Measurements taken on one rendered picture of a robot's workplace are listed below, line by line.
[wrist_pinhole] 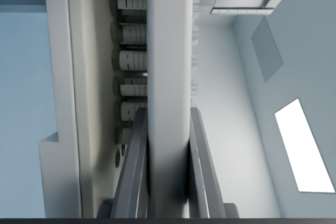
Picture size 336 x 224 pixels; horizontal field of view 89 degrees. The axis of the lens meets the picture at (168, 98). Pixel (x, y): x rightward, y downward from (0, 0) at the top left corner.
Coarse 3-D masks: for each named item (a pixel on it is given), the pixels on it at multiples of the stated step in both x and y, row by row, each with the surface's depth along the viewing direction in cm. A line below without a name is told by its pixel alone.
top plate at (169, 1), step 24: (168, 0) 7; (168, 24) 7; (168, 48) 7; (168, 72) 7; (168, 96) 8; (168, 120) 8; (168, 144) 8; (168, 168) 8; (168, 192) 8; (168, 216) 8
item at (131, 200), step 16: (144, 112) 10; (144, 128) 9; (128, 144) 8; (144, 144) 8; (128, 160) 7; (144, 160) 7; (128, 176) 6; (144, 176) 7; (128, 192) 6; (144, 192) 7; (112, 208) 6; (128, 208) 6; (144, 208) 7
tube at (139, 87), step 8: (112, 80) 11; (120, 80) 11; (128, 80) 11; (136, 80) 11; (144, 80) 11; (192, 80) 12; (112, 88) 11; (120, 88) 11; (128, 88) 11; (136, 88) 11; (144, 88) 11; (192, 88) 11
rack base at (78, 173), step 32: (64, 0) 7; (96, 0) 9; (64, 32) 7; (96, 32) 9; (64, 64) 7; (96, 64) 9; (64, 96) 8; (96, 96) 9; (64, 128) 8; (96, 128) 9; (64, 160) 8; (96, 160) 9; (64, 192) 8; (96, 192) 9
